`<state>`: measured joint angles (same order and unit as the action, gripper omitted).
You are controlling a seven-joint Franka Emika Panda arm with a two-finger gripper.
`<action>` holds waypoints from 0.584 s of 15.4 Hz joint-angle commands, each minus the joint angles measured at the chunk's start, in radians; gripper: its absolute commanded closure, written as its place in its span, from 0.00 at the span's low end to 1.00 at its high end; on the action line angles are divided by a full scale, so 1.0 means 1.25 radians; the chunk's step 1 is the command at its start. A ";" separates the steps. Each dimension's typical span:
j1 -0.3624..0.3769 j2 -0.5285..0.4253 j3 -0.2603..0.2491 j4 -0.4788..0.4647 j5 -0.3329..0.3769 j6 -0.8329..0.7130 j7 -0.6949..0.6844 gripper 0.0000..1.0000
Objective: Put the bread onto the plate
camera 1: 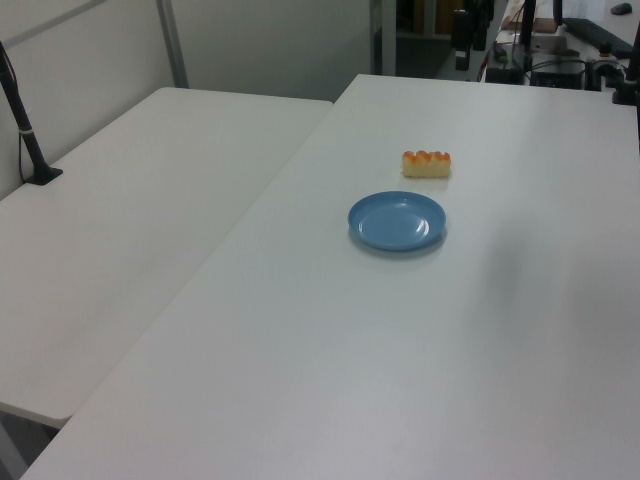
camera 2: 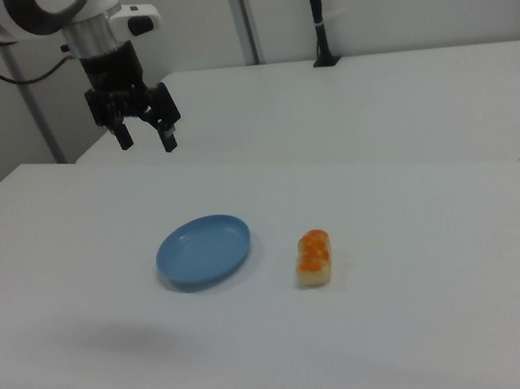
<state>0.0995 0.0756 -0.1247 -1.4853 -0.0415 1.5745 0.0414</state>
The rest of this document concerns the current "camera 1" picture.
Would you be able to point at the black upright pole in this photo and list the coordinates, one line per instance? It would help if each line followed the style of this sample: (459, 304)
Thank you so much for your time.
(528, 22)

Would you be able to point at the blue round plate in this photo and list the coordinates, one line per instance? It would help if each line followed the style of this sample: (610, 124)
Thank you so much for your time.
(396, 221)

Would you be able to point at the black clamped camera stand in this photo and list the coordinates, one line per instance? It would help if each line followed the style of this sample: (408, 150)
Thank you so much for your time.
(630, 75)

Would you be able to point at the orange glazed bread piece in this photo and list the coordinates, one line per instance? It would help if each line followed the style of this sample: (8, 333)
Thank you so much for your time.
(426, 167)

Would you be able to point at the black computer mouse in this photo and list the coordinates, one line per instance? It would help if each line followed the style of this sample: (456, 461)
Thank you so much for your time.
(621, 8)

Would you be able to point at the black electronics box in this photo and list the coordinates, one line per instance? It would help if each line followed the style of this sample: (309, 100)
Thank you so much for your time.
(557, 75)

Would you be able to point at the grey metal partition post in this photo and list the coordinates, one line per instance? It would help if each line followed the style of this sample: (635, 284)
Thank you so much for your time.
(172, 45)

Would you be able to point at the white side table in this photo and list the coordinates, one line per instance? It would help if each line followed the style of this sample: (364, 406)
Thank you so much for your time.
(125, 225)

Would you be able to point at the silver clamp mount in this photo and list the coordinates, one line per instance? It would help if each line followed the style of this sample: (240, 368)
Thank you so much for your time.
(605, 65)

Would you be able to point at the brown cardboard box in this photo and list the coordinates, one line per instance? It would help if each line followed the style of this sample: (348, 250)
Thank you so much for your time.
(547, 26)

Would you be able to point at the black camera stand with tape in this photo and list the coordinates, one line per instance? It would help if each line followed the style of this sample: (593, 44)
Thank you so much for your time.
(20, 125)

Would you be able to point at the black keyboard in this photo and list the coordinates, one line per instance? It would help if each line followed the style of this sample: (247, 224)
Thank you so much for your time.
(595, 34)

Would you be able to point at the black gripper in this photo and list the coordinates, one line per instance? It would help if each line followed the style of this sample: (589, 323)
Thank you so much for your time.
(461, 29)

